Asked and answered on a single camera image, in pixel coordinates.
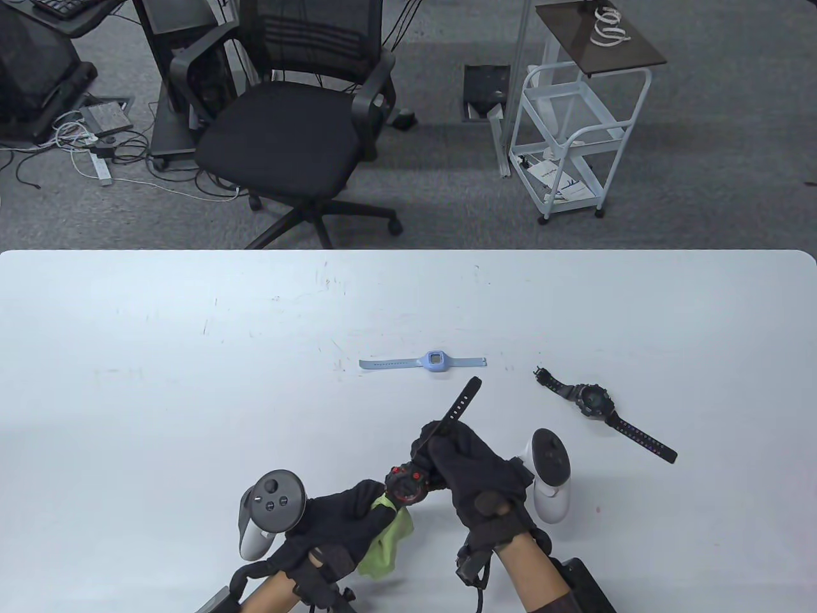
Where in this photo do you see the black desk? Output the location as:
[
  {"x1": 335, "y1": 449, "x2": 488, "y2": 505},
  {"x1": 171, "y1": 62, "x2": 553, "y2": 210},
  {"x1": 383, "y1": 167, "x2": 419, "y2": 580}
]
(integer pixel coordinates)
[{"x1": 0, "y1": 0, "x2": 128, "y2": 39}]

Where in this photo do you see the person's left hand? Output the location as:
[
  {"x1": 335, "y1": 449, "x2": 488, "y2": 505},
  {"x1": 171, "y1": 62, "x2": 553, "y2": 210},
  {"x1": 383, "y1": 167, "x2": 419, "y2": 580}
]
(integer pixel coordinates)
[{"x1": 267, "y1": 479, "x2": 387, "y2": 580}]

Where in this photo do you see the grey white hand controller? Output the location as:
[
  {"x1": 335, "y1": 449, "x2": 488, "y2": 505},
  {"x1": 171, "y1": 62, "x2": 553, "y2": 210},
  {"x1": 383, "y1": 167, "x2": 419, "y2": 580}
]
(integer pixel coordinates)
[
  {"x1": 239, "y1": 470, "x2": 308, "y2": 562},
  {"x1": 523, "y1": 428, "x2": 573, "y2": 525}
]

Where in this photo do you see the person's right hand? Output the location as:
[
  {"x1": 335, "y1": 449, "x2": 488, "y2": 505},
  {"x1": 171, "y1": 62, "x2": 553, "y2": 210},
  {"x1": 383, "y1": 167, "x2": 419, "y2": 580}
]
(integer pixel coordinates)
[{"x1": 412, "y1": 420, "x2": 538, "y2": 553}]

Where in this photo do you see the white coiled cable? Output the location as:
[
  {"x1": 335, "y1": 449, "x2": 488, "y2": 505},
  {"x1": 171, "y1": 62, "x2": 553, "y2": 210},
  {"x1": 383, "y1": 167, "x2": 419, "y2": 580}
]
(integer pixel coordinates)
[{"x1": 588, "y1": 6, "x2": 633, "y2": 48}]

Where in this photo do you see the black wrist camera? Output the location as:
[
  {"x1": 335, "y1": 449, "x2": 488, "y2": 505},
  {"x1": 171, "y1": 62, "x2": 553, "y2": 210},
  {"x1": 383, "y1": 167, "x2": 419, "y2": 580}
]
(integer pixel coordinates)
[
  {"x1": 456, "y1": 541, "x2": 494, "y2": 589},
  {"x1": 292, "y1": 562, "x2": 358, "y2": 613}
]

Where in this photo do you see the white rolling cart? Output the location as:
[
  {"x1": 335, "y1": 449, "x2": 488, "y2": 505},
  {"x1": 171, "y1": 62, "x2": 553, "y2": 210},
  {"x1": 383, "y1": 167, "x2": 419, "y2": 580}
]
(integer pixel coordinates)
[
  {"x1": 509, "y1": 64, "x2": 653, "y2": 225},
  {"x1": 488, "y1": 0, "x2": 668, "y2": 179}
]

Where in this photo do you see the black mesh office chair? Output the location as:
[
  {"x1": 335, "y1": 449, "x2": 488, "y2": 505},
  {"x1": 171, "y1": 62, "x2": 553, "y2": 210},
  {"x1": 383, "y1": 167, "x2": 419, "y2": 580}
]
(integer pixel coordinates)
[{"x1": 169, "y1": 0, "x2": 404, "y2": 250}]

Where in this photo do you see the white cable bundle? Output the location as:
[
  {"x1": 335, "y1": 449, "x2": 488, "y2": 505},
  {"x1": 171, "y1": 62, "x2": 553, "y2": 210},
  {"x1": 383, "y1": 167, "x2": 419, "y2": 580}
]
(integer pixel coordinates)
[{"x1": 51, "y1": 110, "x2": 106, "y2": 153}]

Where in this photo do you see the black watch dotted strap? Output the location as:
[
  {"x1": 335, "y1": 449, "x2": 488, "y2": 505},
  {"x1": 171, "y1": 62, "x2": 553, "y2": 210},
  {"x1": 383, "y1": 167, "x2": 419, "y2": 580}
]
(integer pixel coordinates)
[{"x1": 534, "y1": 367, "x2": 678, "y2": 464}]

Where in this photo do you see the white paper sheet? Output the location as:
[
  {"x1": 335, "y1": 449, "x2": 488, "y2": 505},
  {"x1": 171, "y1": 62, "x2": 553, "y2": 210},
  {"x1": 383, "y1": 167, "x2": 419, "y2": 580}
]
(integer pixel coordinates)
[{"x1": 525, "y1": 160, "x2": 591, "y2": 204}]

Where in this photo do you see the light blue watch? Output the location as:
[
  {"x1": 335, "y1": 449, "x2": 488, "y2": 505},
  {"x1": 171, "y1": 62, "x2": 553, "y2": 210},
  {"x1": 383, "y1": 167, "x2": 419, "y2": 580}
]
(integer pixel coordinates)
[{"x1": 359, "y1": 350, "x2": 489, "y2": 374}]

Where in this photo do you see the green microfibre cloth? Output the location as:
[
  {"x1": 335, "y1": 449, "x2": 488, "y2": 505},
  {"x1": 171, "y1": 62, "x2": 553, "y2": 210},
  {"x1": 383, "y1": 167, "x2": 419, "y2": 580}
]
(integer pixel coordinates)
[{"x1": 356, "y1": 495, "x2": 414, "y2": 582}]

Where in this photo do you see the open black floor box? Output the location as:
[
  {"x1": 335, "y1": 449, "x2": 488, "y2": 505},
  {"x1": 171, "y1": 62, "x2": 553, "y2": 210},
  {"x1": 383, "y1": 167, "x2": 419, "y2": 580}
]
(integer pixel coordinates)
[{"x1": 463, "y1": 64, "x2": 511, "y2": 122}]

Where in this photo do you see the person's left forearm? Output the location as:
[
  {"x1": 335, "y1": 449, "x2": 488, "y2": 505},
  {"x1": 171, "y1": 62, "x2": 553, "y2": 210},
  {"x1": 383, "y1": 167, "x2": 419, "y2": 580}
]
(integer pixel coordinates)
[{"x1": 239, "y1": 570, "x2": 299, "y2": 613}]

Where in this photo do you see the grey floor plate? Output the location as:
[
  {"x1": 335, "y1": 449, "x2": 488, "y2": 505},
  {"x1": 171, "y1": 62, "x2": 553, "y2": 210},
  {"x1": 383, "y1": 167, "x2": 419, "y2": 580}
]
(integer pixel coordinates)
[{"x1": 80, "y1": 95, "x2": 136, "y2": 136}]

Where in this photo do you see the black machine base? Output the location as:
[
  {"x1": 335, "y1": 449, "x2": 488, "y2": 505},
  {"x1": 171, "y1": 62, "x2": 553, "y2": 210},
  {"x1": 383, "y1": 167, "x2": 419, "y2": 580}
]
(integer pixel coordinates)
[{"x1": 0, "y1": 10, "x2": 100, "y2": 144}]

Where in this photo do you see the black rolling computer stand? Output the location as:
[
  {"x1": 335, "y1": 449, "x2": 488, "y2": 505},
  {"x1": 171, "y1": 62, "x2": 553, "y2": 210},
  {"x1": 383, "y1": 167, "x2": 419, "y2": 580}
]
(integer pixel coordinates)
[{"x1": 131, "y1": 0, "x2": 240, "y2": 172}]

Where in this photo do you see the black keyboard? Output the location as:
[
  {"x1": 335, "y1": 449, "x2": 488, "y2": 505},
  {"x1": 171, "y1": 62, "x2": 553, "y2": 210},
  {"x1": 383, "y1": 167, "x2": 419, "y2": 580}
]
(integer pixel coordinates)
[{"x1": 31, "y1": 0, "x2": 93, "y2": 19}]

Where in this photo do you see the person's right forearm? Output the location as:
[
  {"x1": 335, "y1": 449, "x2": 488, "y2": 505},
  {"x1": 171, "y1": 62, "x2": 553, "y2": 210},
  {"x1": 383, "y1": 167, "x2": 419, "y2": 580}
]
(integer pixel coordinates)
[{"x1": 497, "y1": 532, "x2": 576, "y2": 613}]

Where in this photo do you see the black arm strap box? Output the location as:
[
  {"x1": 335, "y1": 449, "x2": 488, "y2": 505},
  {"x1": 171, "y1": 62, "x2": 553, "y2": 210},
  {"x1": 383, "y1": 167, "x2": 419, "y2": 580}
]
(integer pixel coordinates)
[
  {"x1": 528, "y1": 557, "x2": 617, "y2": 613},
  {"x1": 195, "y1": 586, "x2": 242, "y2": 613}
]

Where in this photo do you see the black red watch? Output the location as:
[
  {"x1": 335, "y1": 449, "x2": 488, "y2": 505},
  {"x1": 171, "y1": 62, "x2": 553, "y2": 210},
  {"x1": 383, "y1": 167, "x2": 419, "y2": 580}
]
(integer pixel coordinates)
[{"x1": 385, "y1": 377, "x2": 483, "y2": 509}]

